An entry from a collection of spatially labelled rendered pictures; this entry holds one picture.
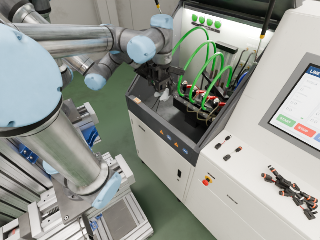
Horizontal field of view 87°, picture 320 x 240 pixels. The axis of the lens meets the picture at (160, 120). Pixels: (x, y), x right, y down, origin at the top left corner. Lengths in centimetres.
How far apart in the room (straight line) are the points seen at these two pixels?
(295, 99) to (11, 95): 88
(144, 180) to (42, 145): 160
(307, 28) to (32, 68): 83
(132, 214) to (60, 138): 128
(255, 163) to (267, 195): 15
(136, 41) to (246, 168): 74
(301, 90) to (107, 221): 150
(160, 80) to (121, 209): 120
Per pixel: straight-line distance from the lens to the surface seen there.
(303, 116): 90
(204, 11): 123
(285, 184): 93
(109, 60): 84
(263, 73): 90
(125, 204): 163
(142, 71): 86
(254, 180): 93
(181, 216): 179
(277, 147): 98
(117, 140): 222
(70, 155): 40
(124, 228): 158
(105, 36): 57
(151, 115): 111
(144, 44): 52
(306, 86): 87
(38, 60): 27
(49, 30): 48
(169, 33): 62
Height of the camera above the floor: 174
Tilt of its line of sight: 47 degrees down
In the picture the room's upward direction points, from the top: 1 degrees counter-clockwise
